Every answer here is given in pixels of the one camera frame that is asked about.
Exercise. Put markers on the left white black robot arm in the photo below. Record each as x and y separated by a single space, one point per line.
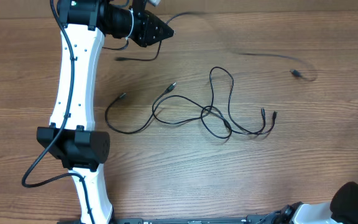
70 136

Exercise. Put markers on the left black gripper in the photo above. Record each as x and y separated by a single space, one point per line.
148 37

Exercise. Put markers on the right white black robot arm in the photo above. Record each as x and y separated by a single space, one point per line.
342 209

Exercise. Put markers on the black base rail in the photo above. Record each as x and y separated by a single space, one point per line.
271 218

